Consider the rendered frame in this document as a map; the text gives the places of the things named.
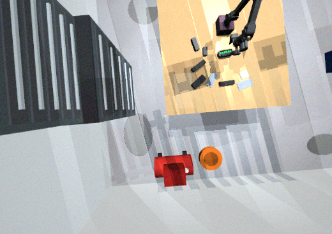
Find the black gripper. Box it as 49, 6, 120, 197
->
229, 33, 241, 55

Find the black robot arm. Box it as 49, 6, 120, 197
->
223, 0, 263, 52

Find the white rectangular block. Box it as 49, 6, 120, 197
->
239, 69, 249, 79

